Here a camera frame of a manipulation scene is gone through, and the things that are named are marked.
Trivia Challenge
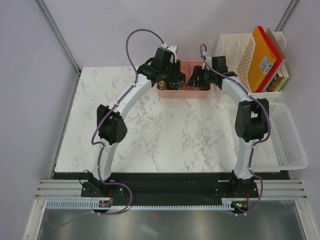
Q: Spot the white slotted cable duct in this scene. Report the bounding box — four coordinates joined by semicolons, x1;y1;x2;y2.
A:
45;199;242;211

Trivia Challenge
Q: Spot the green book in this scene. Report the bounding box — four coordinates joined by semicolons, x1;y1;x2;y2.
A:
265;74;289;92

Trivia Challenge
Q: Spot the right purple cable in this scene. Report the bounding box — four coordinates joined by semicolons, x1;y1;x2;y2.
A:
199;43;272;217

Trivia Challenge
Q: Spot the pink compartment organizer box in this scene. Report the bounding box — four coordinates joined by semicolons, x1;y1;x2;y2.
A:
156;60;211;99

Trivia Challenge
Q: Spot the beige floral rolled tie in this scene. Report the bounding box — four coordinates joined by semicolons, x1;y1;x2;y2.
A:
157;80;167;90

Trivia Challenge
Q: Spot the dark floral patterned tie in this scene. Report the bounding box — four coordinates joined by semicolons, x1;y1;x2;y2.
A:
166;80;185;90

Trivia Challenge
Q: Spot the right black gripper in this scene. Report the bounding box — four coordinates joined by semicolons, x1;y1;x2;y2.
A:
185;66;216;89

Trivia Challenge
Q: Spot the red folder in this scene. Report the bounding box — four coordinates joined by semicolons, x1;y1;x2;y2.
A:
254;24;288;93

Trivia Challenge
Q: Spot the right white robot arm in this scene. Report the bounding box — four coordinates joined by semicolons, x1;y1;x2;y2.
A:
187;56;271;197

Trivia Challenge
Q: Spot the white file organizer rack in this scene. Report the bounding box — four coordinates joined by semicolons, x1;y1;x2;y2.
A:
214;31;287;101

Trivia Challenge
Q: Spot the orange folder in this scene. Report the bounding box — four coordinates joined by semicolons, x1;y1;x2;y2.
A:
247;25;277;93

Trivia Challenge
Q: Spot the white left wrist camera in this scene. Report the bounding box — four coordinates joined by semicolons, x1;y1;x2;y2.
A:
166;45;178;54

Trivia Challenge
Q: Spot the white perforated plastic basket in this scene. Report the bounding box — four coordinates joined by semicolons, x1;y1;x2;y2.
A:
251;102;308;172

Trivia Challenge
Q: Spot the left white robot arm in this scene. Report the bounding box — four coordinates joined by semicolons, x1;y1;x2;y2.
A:
81;44;186;198

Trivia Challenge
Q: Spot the brown cardboard folder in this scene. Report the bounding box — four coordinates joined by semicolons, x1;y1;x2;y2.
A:
266;27;287;61

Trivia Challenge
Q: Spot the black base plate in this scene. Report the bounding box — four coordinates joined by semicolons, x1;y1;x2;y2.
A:
53;171;290;208

